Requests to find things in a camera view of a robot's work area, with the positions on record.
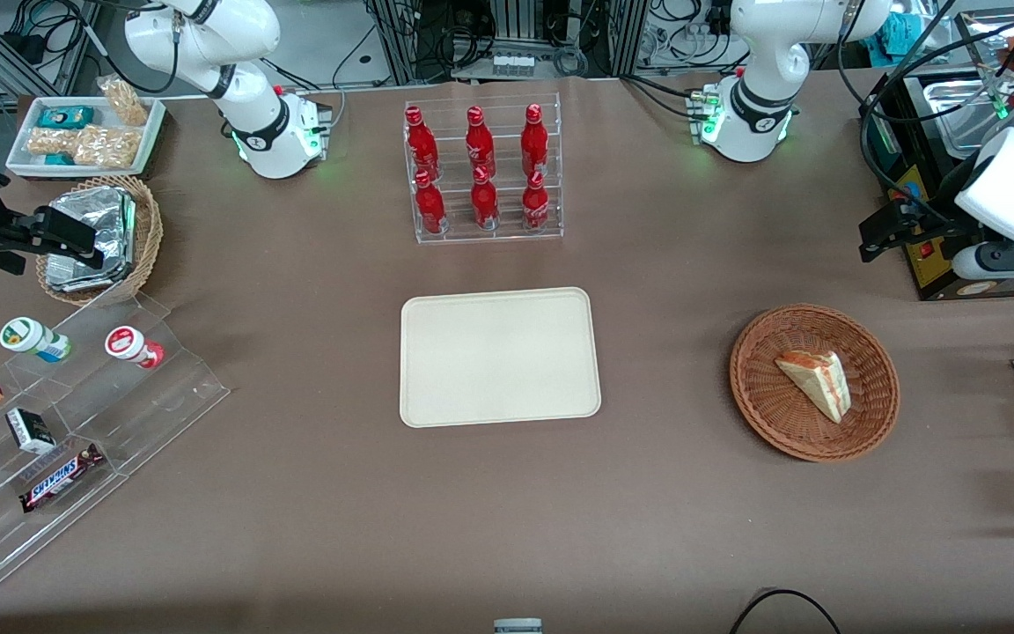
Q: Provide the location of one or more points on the white power strip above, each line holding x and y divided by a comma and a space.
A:
512, 64

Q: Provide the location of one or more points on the clear acrylic stepped shelf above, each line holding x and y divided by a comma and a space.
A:
137, 396

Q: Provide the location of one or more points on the red lid yogurt cup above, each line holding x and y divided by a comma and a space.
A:
128, 345

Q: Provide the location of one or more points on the tan deep wicker basket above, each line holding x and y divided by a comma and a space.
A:
148, 233

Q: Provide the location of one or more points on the triangle sandwich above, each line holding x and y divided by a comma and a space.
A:
819, 380

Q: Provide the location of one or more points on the black box appliance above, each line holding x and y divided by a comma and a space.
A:
907, 167

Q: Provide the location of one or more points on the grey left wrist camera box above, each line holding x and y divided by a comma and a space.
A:
1009, 260

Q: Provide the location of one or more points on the aluminium frame rack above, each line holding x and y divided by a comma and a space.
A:
516, 26

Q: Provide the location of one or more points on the clear acrylic bottle rack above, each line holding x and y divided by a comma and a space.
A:
507, 236

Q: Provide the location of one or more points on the teal cloth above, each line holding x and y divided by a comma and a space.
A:
903, 33

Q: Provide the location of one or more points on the white rectangular snack tray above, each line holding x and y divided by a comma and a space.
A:
23, 158

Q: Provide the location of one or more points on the red cola bottle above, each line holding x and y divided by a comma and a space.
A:
484, 202
533, 143
429, 207
480, 145
422, 145
535, 204

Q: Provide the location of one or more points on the brown round wicker basket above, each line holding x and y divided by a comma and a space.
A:
762, 387

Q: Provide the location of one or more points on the teal snack box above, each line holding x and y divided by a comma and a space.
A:
65, 116
58, 159

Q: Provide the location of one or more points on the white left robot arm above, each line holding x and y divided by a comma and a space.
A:
758, 53

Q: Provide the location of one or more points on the green lid yogurt cup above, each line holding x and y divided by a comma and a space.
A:
27, 337

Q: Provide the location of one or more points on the small black white box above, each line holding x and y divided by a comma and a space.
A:
30, 430

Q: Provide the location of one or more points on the beige rectangular tray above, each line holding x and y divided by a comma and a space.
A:
500, 357

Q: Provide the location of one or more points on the silver foil wrapped package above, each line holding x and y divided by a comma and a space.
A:
102, 220

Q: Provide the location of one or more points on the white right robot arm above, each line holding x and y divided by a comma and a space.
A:
208, 35

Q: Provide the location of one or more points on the clear bag of snacks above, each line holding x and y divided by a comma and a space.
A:
49, 141
108, 146
124, 101

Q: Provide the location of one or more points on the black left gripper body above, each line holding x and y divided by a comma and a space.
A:
936, 226

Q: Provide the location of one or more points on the metal pan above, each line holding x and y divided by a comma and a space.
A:
965, 114

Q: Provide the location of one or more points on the small grey object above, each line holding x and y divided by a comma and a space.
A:
518, 626

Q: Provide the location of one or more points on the Snickers chocolate bar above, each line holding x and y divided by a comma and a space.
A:
60, 477

